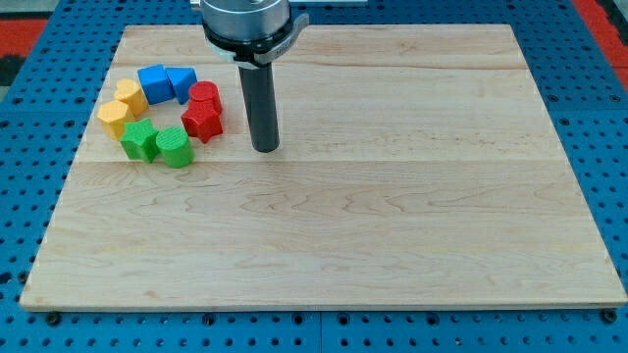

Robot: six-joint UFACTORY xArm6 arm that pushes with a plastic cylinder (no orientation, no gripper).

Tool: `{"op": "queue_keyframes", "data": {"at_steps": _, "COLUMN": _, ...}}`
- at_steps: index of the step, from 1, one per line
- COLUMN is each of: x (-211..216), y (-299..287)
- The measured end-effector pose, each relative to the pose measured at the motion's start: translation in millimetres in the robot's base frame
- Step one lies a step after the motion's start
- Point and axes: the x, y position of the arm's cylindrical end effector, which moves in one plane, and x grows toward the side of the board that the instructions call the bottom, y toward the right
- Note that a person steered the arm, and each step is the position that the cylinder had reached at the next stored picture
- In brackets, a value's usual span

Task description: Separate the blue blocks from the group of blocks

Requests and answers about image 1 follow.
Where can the wooden board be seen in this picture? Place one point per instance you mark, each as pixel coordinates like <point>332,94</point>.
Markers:
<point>418,169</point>

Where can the red cylinder block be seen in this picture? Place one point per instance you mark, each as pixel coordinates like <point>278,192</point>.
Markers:
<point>205,92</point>

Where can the green star block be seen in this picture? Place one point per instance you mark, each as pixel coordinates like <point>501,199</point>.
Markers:
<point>139,141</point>

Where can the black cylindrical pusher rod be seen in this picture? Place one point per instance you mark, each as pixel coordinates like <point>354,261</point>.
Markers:
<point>261,108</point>

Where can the blue triangular block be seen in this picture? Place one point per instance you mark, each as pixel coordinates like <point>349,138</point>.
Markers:
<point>181,80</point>

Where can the yellow heart block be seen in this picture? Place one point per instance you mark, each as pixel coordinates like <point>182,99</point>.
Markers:
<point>130,92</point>

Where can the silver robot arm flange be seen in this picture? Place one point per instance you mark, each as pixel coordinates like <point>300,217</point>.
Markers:
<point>249,33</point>

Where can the yellow hexagon block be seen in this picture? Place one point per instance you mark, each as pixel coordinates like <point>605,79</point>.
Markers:
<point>113,116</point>

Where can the blue cube block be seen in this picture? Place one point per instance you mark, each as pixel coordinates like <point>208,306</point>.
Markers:
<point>155,84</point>

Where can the green cylinder block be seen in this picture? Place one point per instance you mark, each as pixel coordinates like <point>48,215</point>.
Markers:
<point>174,146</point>

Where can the red star block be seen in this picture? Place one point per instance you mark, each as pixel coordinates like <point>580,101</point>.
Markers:
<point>202,122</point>

